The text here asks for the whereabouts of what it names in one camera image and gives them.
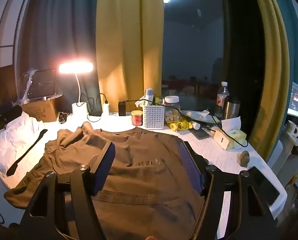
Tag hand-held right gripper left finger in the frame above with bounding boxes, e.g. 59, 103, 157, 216
19, 141, 117, 240

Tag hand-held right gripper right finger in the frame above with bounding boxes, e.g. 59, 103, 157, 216
179, 141, 279, 240

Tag brown t-shirt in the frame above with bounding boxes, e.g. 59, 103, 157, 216
4, 121, 214, 240

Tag white folded cloth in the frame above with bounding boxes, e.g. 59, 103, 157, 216
0, 111, 48, 178

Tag grey smartphone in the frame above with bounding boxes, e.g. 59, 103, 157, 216
189, 128, 210, 140

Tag cardboard box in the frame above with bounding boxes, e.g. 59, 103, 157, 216
22, 99, 58, 122

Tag yellow snack bag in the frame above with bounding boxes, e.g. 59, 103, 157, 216
168, 121, 193, 132

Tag white power bank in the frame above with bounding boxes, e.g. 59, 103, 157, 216
211, 127, 230, 149

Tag black screen in plastic wrap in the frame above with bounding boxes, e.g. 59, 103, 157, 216
22, 69, 62, 101

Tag white wet wipes pack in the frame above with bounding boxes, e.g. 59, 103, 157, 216
181, 109, 210, 120

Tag grey stone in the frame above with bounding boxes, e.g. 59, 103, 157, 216
237, 150, 250, 167

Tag yellow tissue pack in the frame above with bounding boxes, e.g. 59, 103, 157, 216
221, 117, 247, 151

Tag red candle jar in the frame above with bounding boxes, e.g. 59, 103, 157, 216
131, 110, 143, 126

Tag black charger block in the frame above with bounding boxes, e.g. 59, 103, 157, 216
118, 100, 128, 117

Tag white perforated basket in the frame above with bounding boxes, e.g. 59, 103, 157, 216
142, 105, 166, 130

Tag clear jar with white lid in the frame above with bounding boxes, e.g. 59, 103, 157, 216
164, 96, 181, 124

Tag stainless steel tumbler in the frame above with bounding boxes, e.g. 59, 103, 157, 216
223, 100, 240, 120

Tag clear plastic water bottle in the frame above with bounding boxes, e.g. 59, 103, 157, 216
215, 81, 230, 119

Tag white panelled sliding door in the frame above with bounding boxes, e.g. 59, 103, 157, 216
0, 0, 37, 70

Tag white desk lamp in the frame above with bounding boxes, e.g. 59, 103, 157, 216
58, 62, 94, 120

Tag teal curtain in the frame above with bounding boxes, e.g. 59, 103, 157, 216
14, 0, 102, 105
271, 0, 298, 165

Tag white printed mug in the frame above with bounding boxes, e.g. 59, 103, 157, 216
287, 120, 298, 137

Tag yellow curtain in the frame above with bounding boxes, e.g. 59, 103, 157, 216
96, 0, 164, 113
249, 0, 290, 160

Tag black adapter cable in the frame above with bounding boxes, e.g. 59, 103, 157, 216
80, 93, 108, 120

